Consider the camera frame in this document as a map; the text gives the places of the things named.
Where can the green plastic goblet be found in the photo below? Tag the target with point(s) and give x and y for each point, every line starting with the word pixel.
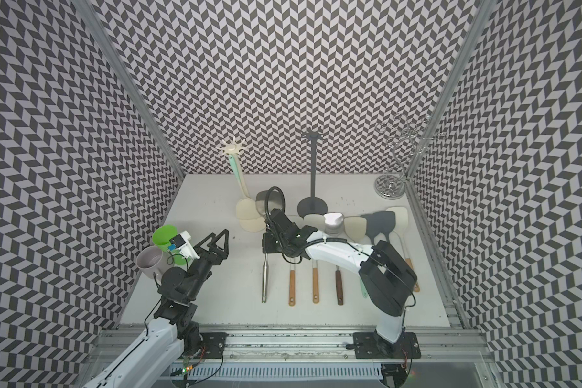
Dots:
pixel 161 238

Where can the cream spatula wooden handle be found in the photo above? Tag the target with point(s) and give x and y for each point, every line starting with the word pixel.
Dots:
pixel 401 224

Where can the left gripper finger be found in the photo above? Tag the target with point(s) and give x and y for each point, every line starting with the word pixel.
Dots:
pixel 220 245
pixel 205 246

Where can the cream utensil rack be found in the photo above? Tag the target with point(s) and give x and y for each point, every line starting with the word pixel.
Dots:
pixel 236 147

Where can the grey ceramic mug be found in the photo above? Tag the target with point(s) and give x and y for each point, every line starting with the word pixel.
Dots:
pixel 153 262

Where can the cream spatula light wood handle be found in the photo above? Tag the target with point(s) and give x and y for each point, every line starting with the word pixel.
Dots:
pixel 299 222

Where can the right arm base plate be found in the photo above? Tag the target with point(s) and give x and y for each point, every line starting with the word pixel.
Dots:
pixel 369 345

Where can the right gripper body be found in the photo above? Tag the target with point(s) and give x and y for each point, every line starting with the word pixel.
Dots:
pixel 273 244

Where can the cream turner mint handle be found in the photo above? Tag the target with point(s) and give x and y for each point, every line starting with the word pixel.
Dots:
pixel 355 228

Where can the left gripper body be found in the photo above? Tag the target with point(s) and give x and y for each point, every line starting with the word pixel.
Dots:
pixel 201 268

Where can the grey turner mint handle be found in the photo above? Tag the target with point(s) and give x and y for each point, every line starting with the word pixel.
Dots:
pixel 372 227

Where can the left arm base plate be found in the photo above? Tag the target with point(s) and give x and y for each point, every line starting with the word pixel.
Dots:
pixel 208 345

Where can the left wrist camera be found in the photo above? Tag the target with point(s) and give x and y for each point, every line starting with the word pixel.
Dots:
pixel 181 243

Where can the cream spoon brown handle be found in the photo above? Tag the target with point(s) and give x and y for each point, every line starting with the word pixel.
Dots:
pixel 317 221

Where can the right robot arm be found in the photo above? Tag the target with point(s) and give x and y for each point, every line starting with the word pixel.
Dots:
pixel 388 279

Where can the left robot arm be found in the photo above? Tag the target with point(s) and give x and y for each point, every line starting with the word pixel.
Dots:
pixel 172 333

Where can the aluminium front rail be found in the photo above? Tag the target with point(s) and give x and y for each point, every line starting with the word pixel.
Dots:
pixel 278 354

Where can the dark grey utensil rack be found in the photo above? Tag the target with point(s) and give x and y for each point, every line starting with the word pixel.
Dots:
pixel 312 204

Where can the grey spatula mint handle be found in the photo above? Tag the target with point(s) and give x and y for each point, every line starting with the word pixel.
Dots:
pixel 385 222

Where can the cream slotted turner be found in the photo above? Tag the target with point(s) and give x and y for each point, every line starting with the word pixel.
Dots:
pixel 245 208

